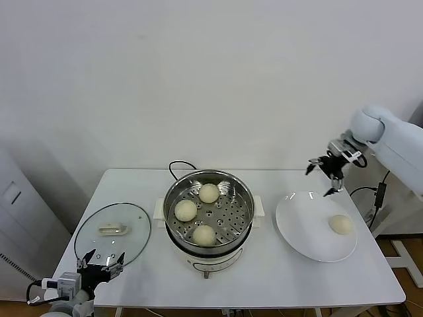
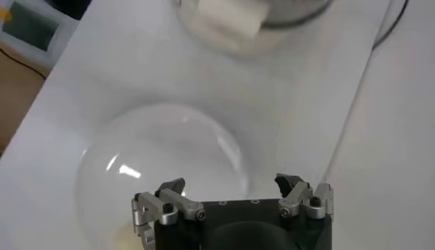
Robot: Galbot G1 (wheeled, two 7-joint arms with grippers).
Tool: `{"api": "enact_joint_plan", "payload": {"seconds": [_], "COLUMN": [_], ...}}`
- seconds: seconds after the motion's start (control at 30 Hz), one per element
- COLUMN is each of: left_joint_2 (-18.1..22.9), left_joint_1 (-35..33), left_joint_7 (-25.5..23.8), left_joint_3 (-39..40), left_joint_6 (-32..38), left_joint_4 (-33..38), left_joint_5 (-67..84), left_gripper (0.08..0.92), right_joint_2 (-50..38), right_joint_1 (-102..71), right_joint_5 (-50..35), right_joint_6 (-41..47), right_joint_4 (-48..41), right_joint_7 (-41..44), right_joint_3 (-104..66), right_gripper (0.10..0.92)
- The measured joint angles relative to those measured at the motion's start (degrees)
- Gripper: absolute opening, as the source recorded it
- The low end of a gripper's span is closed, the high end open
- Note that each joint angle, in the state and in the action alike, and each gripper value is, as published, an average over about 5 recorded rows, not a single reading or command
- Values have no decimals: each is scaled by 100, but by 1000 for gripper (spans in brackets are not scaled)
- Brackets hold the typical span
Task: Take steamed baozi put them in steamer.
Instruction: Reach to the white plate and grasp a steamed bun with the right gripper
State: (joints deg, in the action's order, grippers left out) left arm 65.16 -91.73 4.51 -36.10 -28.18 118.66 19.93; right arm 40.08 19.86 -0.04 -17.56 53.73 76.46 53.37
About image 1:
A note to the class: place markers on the white table leg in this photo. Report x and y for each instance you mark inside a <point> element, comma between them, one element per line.
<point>318,312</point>
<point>118,312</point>

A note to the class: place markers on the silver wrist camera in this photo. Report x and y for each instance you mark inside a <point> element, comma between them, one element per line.
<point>340,147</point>
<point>67,282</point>

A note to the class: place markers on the dark monitor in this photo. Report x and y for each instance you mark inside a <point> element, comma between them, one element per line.
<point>419,112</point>

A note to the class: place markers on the white round plate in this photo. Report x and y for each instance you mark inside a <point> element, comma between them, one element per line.
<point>304,228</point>

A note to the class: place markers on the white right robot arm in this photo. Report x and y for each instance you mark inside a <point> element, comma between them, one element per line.
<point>396,145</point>

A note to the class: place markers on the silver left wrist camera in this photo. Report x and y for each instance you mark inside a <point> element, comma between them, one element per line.
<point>67,282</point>

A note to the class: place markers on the black adapter box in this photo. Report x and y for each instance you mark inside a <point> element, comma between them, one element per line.
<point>380,195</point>

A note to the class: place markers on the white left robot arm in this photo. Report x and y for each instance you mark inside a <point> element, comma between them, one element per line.
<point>79,298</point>

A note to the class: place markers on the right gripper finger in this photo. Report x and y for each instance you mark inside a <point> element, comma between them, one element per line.
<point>316,162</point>
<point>337,185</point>

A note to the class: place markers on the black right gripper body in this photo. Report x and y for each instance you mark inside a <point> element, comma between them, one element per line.
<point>333,166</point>

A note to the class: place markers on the white steamed baozi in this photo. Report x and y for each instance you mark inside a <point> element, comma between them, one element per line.
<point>204,235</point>
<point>185,210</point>
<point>341,224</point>
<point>209,193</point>

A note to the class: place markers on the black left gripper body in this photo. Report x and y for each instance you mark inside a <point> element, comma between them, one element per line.
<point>93,276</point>

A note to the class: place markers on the stainless steel steamer pot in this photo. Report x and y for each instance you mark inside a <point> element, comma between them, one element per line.
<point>238,198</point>

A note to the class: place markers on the cream electric cooker base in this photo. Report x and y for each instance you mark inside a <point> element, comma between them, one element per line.
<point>215,264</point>

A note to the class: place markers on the round glass lid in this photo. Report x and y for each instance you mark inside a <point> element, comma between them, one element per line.
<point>132,224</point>

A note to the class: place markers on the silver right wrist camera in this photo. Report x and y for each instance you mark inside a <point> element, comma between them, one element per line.
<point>340,147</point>

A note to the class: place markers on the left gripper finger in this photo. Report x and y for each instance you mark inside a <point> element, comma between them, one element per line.
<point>84,260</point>
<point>115,269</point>

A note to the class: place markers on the white cabinet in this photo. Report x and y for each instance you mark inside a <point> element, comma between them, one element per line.
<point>20,204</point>

